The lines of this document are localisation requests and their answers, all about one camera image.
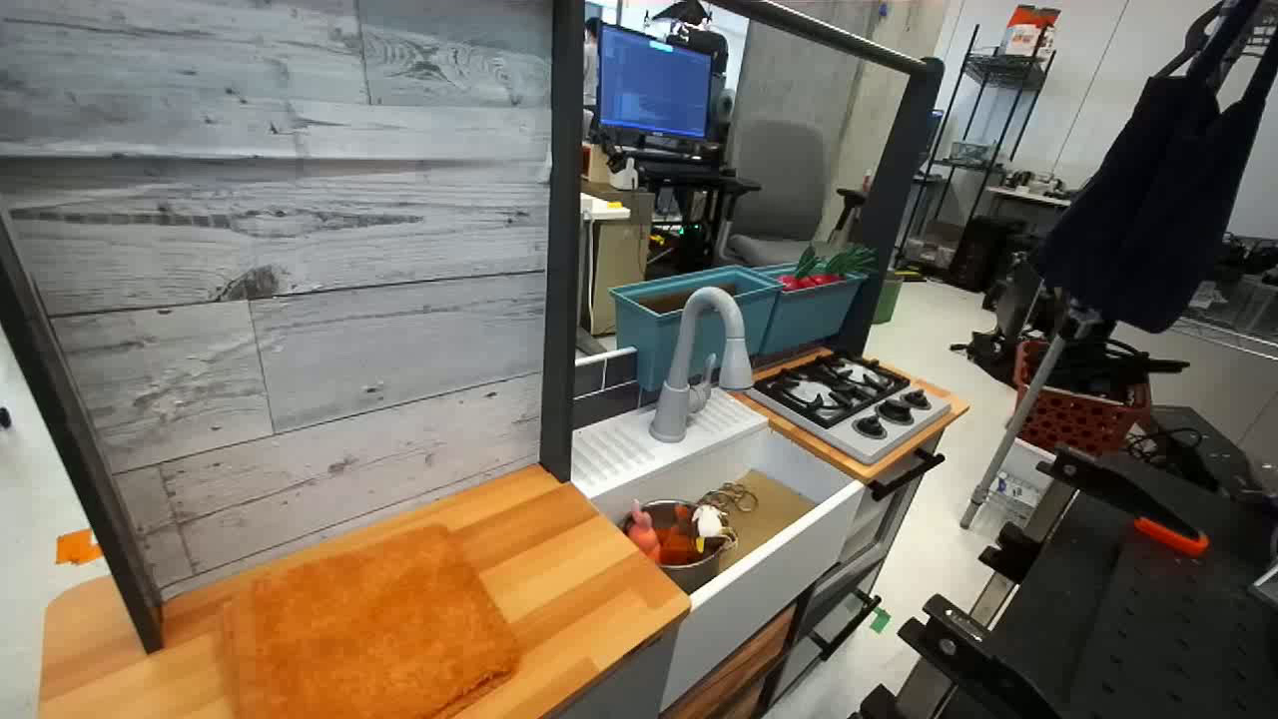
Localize salmon pink plush toy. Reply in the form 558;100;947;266
624;503;666;563

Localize orange plush toy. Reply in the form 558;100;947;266
650;523;710;570

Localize orange terry towel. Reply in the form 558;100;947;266
216;523;522;719

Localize grey toy faucet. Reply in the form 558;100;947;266
649;284;761;446

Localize red toy vegetable green leaves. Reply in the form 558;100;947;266
783;234;884;296

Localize grey toy gas stove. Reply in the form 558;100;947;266
750;350;954;467

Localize white sink basin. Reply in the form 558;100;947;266
573;392;872;714

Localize empty teal planter box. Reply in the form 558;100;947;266
612;265;783;401

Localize teal planter box with vegetables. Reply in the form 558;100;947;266
743;261;872;360

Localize bunch of metal rings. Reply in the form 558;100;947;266
718;481;771;523

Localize stainless steel pot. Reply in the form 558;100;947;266
621;494;737;595

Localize grey office chair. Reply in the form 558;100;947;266
729;116;834;272

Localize computer monitor blue screen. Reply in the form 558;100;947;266
593;16;718;152

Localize white tripod leg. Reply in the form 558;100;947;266
958;313;1076;533

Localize grey wood backsplash panel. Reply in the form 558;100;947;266
0;0;557;595

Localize red plastic crate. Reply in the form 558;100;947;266
1011;332;1149;465

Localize orange box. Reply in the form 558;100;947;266
1004;0;1062;59

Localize black hanging bag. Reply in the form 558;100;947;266
1036;0;1278;334

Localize orange floor tape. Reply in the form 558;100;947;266
51;527;106;569

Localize black metal frame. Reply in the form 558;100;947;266
0;0;947;656

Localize black drawer handle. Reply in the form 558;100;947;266
810;587;888;662
867;446;951;503

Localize black wire shelf rack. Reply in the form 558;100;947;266
914;16;1072;272

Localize orange handled tool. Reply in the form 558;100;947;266
1131;513;1213;559

